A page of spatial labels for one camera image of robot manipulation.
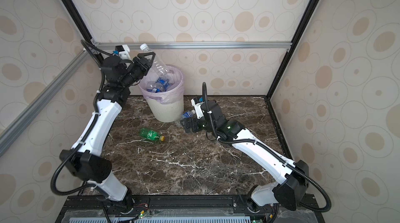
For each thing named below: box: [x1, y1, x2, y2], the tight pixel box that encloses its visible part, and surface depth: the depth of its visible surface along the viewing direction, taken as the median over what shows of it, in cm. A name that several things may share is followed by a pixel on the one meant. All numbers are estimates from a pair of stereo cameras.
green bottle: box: [139, 127, 166, 142], surface depth 95 cm
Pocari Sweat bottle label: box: [155, 76, 171, 92], surface depth 101 cm
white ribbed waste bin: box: [146, 96, 185, 123], surface depth 97 cm
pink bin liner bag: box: [138, 65, 185, 104], surface depth 88 cm
